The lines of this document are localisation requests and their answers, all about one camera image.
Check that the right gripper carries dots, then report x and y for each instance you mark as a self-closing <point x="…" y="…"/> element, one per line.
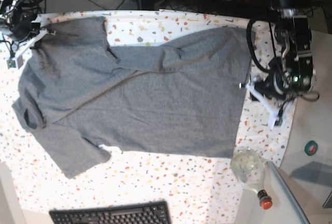
<point x="25" y="29"/>

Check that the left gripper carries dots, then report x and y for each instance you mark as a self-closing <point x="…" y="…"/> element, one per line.
<point x="270" y="88"/>

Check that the grey t-shirt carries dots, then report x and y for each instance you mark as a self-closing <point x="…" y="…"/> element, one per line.
<point x="77" y="94"/>

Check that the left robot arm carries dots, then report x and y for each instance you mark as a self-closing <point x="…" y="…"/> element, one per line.
<point x="291" y="74"/>

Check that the green tape roll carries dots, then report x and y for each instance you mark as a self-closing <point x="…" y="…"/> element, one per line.
<point x="311" y="148"/>

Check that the clear round glass bottle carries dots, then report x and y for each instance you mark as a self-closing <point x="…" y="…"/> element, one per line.
<point x="249" y="170"/>

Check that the grey metal bar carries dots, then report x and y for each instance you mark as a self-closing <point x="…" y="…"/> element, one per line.
<point x="286" y="207"/>

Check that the black computer keyboard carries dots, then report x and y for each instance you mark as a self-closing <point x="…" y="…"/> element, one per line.
<point x="154" y="212"/>

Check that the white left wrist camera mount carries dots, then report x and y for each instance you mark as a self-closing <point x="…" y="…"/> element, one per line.
<point x="277" y="109"/>

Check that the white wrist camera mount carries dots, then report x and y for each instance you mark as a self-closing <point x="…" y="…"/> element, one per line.
<point x="277" y="109"/>
<point x="32" y="41"/>

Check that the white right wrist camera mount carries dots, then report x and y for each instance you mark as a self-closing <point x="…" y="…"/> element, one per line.
<point x="32" y="41"/>

